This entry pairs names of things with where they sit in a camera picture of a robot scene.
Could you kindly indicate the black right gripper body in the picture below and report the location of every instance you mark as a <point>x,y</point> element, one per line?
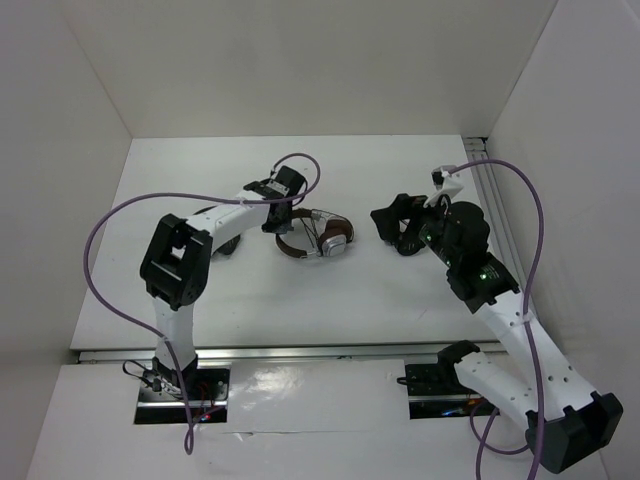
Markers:
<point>430,227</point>

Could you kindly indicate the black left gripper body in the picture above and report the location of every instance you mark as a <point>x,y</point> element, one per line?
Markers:
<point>280,225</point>

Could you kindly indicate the brown silver headphones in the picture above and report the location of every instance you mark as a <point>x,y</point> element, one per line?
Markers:
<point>330,234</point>

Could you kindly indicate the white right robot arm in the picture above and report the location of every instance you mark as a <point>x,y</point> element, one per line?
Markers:
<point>563,417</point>

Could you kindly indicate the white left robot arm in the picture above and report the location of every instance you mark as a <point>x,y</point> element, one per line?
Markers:
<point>176,265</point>

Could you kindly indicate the large black wrapped headphones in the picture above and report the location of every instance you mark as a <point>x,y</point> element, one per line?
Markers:
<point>408,245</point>

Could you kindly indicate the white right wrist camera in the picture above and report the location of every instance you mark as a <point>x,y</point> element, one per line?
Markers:
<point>446,183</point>

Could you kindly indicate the aluminium side rail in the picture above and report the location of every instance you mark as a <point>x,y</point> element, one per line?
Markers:
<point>501,236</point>

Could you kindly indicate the aluminium table rail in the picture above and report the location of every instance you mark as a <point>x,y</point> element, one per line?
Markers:
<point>228,355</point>

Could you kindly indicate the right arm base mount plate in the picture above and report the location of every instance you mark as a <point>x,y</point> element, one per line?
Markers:
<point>431,396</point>

